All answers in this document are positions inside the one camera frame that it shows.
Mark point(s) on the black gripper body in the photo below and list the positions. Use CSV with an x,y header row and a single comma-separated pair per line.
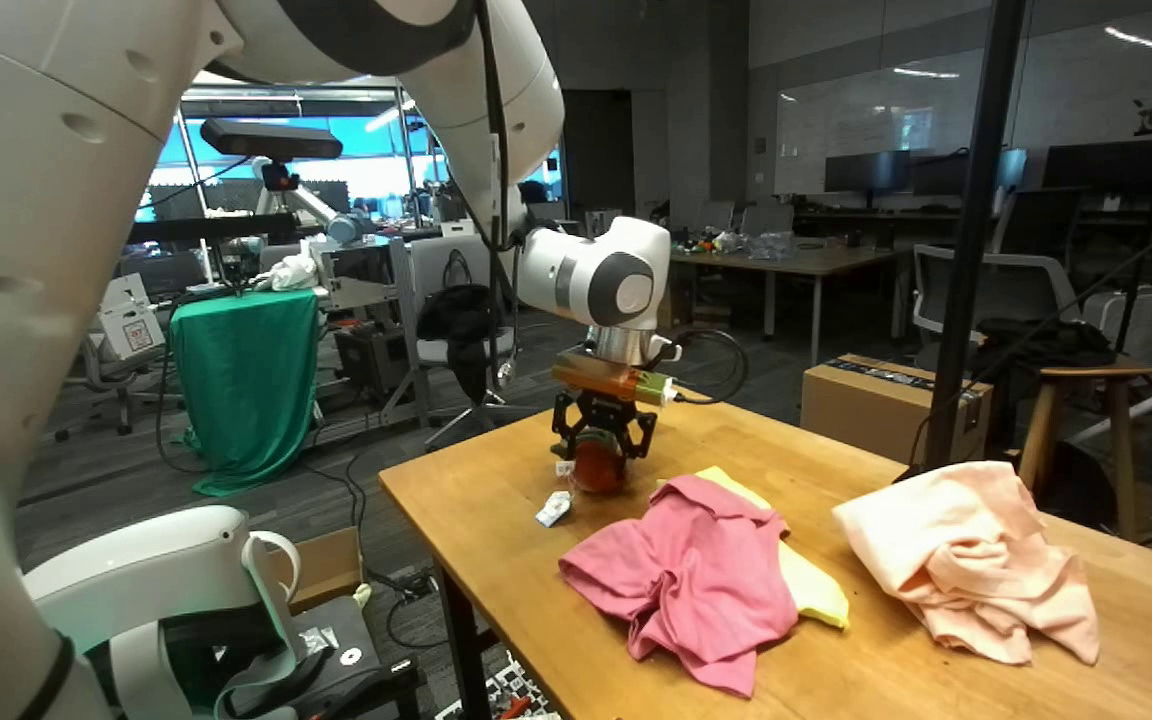
x,y
602,418

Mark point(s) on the pink cloth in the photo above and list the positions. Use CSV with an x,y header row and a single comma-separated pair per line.
x,y
689,587

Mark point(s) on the yellow cloth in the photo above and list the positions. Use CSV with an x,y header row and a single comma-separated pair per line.
x,y
817,587

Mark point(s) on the peach cloth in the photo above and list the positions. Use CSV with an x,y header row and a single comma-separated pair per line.
x,y
961,560

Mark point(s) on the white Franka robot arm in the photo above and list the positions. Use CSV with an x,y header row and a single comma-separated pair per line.
x,y
56,200

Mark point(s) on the white paper tag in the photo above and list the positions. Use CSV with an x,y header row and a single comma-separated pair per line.
x,y
552,510

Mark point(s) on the black office chair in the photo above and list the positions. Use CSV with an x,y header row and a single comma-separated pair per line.
x,y
462,325

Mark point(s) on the long wooden desk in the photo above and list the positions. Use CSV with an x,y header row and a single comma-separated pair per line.
x,y
788,260

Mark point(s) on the large cardboard box black tape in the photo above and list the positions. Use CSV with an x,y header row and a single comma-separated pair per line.
x,y
883,400

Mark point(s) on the small cardboard piece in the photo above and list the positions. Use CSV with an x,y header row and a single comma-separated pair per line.
x,y
331,565

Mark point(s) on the green draped cloth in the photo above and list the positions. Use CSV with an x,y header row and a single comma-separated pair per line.
x,y
250,385

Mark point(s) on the black computer monitor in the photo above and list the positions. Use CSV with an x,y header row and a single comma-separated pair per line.
x,y
869,172
1123,166
949,170

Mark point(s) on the black metal pole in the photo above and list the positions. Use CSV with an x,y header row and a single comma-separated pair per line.
x,y
970,265

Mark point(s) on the white mesh office chair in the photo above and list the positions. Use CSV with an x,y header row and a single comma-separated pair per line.
x,y
1016,284

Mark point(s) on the wooden stool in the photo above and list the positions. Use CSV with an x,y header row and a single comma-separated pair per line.
x,y
1082,381

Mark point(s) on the white paper sign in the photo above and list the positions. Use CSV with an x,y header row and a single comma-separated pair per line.
x,y
133,322

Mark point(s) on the black stereo camera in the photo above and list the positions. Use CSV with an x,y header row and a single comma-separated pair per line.
x,y
270,140

